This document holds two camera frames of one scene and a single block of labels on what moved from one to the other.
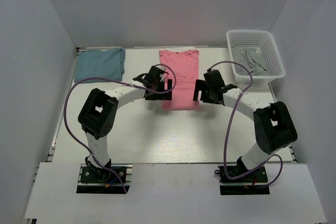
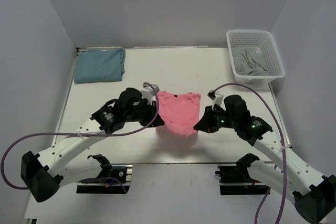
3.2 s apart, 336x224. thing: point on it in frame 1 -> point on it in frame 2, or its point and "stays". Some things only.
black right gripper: x=200 y=85 -> x=207 y=123
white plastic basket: x=257 y=50 stays
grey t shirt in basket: x=251 y=59 stays
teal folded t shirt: x=108 y=63 stays
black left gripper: x=165 y=96 -> x=151 y=106
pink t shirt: x=185 y=65 -> x=180 y=112
